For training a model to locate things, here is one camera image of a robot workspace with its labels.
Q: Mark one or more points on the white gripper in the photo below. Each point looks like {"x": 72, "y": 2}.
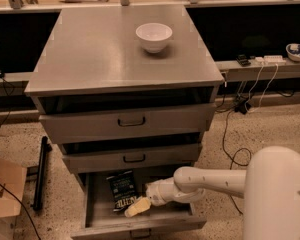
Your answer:
{"x": 157, "y": 193}

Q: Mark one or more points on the blue chip bag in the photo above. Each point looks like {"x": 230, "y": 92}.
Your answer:
{"x": 123, "y": 189}

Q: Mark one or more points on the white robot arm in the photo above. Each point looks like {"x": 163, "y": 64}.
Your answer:
{"x": 269, "y": 186}

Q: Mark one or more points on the bottom grey drawer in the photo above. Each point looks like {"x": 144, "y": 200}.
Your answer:
{"x": 101, "y": 222}

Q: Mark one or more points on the grey drawer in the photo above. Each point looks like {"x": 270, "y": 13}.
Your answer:
{"x": 131, "y": 123}
{"x": 132, "y": 158}
{"x": 101, "y": 222}

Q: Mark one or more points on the middle grey drawer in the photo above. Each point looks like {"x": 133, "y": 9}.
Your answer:
{"x": 132, "y": 158}

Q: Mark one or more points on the grey drawer cabinet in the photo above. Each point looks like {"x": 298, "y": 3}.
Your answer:
{"x": 94, "y": 62}

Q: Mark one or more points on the top grey drawer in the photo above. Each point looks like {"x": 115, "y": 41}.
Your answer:
{"x": 131, "y": 123}

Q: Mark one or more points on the black bar on floor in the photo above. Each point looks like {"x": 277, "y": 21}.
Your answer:
{"x": 37, "y": 201}

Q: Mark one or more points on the cardboard box left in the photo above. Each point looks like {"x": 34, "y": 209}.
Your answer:
{"x": 12, "y": 182}

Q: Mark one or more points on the black power adapter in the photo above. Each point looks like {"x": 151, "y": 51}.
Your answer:
{"x": 243, "y": 107}

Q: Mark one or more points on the white ceramic bowl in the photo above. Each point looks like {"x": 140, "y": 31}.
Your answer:
{"x": 153, "y": 37}

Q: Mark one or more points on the black remote on ledge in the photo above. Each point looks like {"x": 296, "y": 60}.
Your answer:
{"x": 243, "y": 61}

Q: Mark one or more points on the white power strip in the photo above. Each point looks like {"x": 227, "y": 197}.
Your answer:
{"x": 271, "y": 59}

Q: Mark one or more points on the blue white patterned bowl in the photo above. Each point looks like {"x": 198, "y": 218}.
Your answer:
{"x": 293, "y": 52}

